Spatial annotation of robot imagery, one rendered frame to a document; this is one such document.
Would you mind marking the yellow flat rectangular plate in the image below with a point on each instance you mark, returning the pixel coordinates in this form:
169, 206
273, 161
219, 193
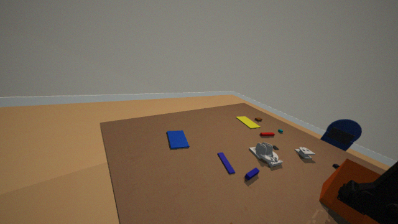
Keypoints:
248, 122

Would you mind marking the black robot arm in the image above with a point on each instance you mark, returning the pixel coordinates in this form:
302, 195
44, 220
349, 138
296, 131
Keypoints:
371, 198

